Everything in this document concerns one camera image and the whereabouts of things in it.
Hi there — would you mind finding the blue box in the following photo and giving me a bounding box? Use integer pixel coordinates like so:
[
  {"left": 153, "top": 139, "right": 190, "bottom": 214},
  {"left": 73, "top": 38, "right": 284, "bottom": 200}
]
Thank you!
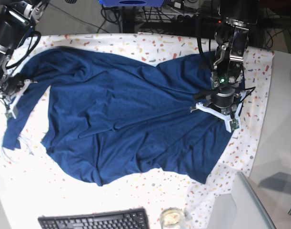
[{"left": 99, "top": 0, "right": 170, "bottom": 7}]

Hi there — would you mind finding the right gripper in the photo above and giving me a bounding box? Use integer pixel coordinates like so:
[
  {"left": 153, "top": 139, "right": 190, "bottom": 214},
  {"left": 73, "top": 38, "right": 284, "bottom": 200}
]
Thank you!
[{"left": 0, "top": 75, "right": 25, "bottom": 100}]

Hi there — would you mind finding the black keyboard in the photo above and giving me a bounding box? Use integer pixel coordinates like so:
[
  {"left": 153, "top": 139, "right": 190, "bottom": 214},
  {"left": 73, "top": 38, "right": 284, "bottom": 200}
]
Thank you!
[{"left": 38, "top": 208, "right": 150, "bottom": 229}]

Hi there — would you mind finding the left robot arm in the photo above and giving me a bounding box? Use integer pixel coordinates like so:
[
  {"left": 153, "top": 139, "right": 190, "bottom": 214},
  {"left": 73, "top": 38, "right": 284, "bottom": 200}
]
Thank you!
[{"left": 190, "top": 0, "right": 258, "bottom": 133}]

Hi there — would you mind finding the coiled white cable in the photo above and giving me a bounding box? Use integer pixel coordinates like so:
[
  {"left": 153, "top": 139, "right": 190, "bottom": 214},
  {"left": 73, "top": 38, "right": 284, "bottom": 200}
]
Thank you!
[{"left": 1, "top": 135, "right": 45, "bottom": 164}]

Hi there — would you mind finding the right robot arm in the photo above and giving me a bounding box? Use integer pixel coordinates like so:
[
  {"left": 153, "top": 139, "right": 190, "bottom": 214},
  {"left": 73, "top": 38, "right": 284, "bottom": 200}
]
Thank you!
[{"left": 0, "top": 0, "right": 49, "bottom": 97}]

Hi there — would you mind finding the glass jar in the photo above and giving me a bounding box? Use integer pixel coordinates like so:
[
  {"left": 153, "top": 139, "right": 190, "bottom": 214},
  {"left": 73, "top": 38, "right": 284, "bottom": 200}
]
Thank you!
[{"left": 160, "top": 208, "right": 186, "bottom": 229}]

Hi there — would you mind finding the blue t-shirt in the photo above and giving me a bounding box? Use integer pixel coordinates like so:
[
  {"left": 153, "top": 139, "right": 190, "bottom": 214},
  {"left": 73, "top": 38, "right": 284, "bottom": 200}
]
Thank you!
[{"left": 2, "top": 47, "right": 232, "bottom": 186}]

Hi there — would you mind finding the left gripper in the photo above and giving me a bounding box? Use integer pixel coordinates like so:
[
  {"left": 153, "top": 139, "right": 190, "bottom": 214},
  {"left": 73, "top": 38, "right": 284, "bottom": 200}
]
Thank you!
[{"left": 190, "top": 87, "right": 242, "bottom": 133}]

